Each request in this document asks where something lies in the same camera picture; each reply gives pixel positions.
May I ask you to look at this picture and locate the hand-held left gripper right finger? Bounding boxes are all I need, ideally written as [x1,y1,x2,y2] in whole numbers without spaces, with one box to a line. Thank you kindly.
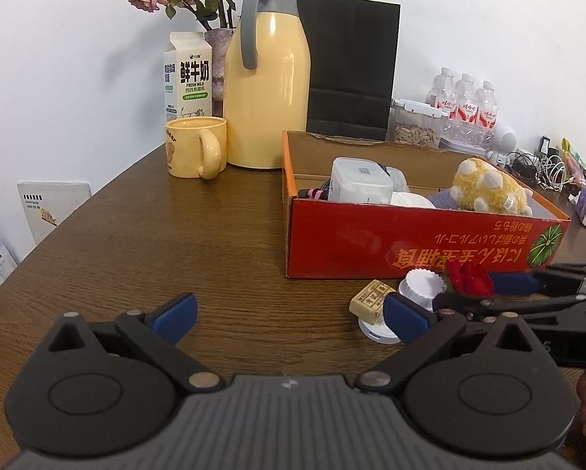
[355,292,539,393]

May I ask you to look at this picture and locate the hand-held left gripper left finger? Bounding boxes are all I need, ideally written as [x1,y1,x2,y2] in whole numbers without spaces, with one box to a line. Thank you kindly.
[48,292,226,393]

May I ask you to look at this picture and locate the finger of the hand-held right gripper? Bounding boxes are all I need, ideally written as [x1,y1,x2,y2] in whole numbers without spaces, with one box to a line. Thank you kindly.
[434,294,586,326]
[493,263,586,297]

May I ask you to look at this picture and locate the red toy item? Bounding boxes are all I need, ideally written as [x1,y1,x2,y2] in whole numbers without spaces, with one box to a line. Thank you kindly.
[442,259,495,299]

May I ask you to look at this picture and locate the white bottle cap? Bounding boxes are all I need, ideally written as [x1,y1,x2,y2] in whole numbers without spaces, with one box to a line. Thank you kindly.
[357,317,402,345]

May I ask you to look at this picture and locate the white fluted cap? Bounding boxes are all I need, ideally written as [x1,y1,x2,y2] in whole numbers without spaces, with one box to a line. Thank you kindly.
[398,269,445,310]

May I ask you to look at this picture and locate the beige candy cube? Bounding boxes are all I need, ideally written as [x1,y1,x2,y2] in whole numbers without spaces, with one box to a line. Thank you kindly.
[349,279,395,326]

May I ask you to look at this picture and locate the red cardboard box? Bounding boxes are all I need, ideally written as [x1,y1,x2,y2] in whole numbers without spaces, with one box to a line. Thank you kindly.
[281,130,572,280]

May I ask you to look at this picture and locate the yellow white plush toy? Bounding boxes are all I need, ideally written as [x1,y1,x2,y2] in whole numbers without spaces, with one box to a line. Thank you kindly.
[450,157,534,216]

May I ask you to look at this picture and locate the purple drawstring pouch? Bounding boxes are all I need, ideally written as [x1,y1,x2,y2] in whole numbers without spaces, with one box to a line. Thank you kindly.
[427,188,462,210]

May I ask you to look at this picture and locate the white cloth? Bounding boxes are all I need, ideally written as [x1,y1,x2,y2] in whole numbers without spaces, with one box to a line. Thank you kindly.
[389,191,436,209]

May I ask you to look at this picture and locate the clear cotton swab box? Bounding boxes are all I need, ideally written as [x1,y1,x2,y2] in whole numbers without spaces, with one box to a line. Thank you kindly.
[328,157,395,204]

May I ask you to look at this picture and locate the black pink charging cable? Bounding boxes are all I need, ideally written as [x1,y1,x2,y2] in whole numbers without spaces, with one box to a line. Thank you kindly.
[298,179,333,201]

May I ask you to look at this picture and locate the colourful snack packet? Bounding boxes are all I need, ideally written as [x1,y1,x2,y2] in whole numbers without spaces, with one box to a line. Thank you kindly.
[561,137,586,187]

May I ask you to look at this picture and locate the white robot speaker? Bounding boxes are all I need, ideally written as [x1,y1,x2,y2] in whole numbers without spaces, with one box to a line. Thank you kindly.
[486,128,519,167]

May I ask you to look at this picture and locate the pale tin box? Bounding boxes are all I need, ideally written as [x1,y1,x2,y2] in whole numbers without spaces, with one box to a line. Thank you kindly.
[440,134,492,154]

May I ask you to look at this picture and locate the yellow mug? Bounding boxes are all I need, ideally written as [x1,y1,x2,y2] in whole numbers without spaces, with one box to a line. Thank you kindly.
[164,116,227,180]

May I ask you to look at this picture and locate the clear food container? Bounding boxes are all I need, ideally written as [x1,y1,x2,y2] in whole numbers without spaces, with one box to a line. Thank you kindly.
[389,98,449,150]

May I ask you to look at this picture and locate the white milk carton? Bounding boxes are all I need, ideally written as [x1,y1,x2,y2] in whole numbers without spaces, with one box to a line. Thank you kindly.
[163,31,214,123]

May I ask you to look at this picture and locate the yellow thermos jug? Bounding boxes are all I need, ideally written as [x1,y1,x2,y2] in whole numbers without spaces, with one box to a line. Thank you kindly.
[223,0,312,171]

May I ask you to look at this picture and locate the pink glass vase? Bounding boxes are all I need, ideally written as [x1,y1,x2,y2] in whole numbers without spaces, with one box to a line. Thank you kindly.
[204,27,238,117]

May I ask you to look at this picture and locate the black paper bag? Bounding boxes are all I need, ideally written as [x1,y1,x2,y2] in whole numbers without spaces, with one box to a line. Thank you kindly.
[296,0,401,142]

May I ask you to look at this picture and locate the black charger cables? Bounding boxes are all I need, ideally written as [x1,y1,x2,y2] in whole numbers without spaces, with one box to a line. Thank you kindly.
[510,149,543,182]

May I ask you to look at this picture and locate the white cables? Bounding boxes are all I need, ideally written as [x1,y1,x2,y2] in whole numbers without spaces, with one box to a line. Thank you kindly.
[535,154,568,189]

